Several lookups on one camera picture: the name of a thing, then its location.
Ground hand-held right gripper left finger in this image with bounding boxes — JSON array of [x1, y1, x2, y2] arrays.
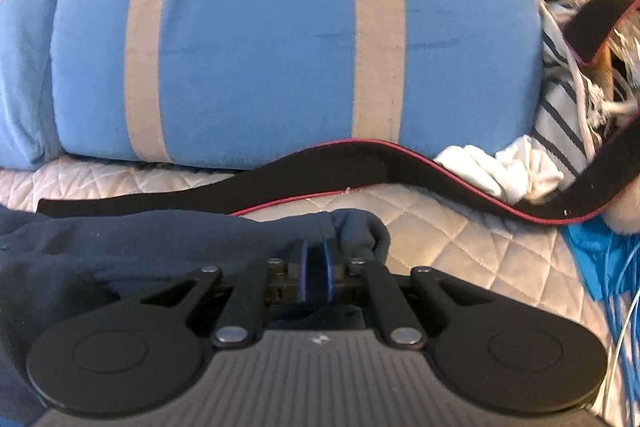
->
[[140, 239, 307, 349]]

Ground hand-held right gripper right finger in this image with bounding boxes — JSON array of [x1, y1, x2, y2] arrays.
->
[[322, 239, 492, 349]]

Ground navy fleece garment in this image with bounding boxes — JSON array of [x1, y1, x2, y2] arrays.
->
[[0, 206, 392, 427]]

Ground black red-edged belt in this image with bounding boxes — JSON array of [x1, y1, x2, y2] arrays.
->
[[37, 0, 640, 226]]

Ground white quilted bedspread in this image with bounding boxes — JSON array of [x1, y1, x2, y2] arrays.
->
[[0, 154, 622, 408]]

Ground white crumpled cloth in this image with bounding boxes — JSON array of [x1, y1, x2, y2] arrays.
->
[[435, 134, 567, 206]]

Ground blue grey-striped cushion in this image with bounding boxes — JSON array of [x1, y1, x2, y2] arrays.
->
[[0, 0, 68, 171], [50, 0, 547, 171]]

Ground turquoise fringed cloth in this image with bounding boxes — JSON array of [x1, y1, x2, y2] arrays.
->
[[562, 222, 640, 390]]

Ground white navy-striped cloth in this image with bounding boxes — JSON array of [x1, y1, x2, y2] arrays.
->
[[530, 2, 617, 180]]

